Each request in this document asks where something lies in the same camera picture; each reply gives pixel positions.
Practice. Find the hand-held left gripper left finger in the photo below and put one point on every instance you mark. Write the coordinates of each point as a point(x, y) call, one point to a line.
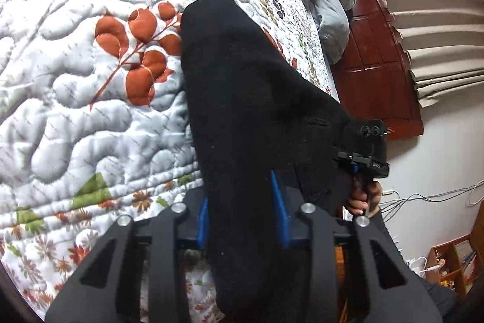
point(203, 224)

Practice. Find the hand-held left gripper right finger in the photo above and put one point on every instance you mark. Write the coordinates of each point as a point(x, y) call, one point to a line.
point(281, 213)

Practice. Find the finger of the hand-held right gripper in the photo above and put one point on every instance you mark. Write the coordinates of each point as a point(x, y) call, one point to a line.
point(355, 168)

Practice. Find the black pants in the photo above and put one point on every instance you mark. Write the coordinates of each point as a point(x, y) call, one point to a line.
point(245, 99)

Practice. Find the person's right hand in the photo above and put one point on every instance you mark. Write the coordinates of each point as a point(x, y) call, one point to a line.
point(359, 204)

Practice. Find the dark wooden headboard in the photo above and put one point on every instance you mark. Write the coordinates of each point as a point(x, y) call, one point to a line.
point(378, 62)

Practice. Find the white power strip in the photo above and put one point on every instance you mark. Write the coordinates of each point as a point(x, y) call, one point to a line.
point(421, 266)

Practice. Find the wooden shelf box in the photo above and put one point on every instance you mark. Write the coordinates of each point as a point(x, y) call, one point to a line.
point(448, 255)

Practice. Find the floral quilted bedspread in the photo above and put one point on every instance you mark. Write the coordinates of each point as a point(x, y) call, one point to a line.
point(94, 118)

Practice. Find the beige pleated curtain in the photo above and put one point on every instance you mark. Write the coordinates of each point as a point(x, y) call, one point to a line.
point(435, 5)

